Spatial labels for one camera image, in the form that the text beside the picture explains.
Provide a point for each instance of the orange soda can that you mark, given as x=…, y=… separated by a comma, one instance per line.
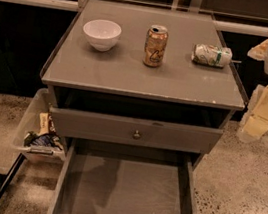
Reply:
x=155, y=45

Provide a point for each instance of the crushed green white can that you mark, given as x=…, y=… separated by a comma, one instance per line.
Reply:
x=213, y=56

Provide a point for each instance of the open grey middle drawer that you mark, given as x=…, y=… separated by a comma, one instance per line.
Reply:
x=109, y=178

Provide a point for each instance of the grey top drawer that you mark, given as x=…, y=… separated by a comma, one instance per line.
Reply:
x=120, y=129

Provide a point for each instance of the grey drawer cabinet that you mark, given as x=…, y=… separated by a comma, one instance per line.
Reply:
x=117, y=82

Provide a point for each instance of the brass drawer knob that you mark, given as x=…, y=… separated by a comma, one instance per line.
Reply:
x=136, y=135

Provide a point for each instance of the white ceramic bowl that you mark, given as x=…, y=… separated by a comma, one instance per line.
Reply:
x=102, y=34

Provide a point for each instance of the brown snack packet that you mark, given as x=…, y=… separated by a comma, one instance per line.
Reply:
x=46, y=124

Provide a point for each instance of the dark blue snack bag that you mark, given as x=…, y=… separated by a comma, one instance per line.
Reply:
x=46, y=140

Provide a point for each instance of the clear plastic bin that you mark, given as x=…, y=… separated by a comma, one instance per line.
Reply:
x=31, y=122

